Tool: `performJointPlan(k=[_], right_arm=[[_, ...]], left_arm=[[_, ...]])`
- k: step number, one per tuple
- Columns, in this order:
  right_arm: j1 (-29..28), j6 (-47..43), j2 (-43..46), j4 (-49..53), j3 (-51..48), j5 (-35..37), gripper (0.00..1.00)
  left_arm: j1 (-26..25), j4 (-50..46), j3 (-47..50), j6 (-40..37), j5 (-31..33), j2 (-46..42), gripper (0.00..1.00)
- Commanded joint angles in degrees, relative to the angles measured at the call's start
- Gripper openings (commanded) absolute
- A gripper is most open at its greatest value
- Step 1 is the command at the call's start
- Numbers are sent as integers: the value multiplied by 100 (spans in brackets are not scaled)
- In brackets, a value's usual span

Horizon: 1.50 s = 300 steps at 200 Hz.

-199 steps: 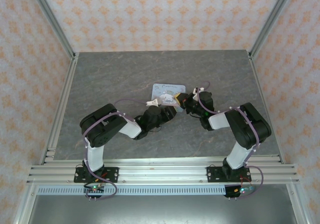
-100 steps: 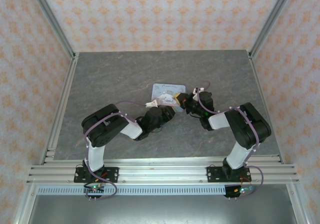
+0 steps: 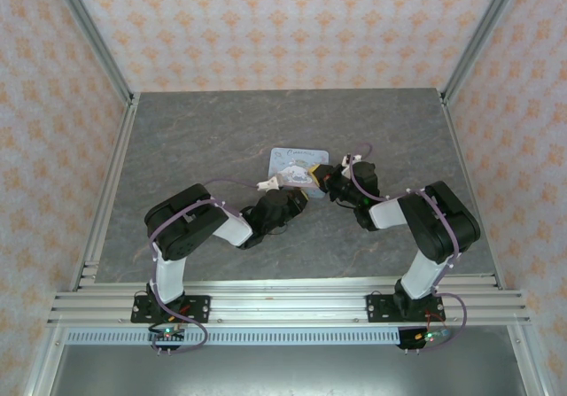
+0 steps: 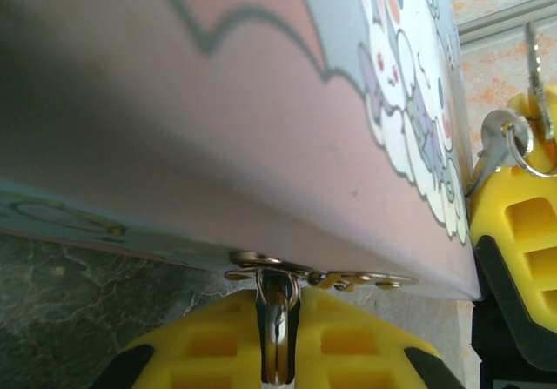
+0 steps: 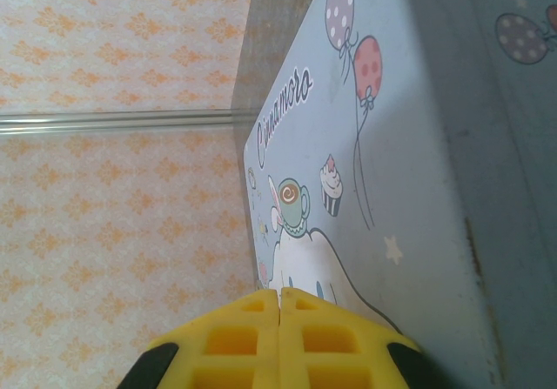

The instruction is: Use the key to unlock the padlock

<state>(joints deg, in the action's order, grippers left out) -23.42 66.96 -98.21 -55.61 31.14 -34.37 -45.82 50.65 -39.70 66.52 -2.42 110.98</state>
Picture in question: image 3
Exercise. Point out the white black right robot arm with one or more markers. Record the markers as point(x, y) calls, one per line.
point(425, 276)

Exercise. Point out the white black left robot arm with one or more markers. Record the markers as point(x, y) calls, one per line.
point(170, 276)

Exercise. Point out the grey metal panel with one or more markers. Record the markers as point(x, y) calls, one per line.
point(288, 369)

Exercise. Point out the small circuit board with leds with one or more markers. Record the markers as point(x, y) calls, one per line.
point(427, 337)
point(168, 334)

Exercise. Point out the aluminium rail beam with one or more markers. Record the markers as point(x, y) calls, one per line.
point(288, 303)

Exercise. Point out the aluminium side rail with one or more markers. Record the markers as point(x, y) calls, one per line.
point(111, 179)
point(467, 183)

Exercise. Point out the aluminium frame post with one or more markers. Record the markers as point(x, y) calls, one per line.
point(481, 28)
point(91, 28)

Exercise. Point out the aluminium frame leg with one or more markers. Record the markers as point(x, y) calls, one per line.
point(42, 365)
point(527, 365)

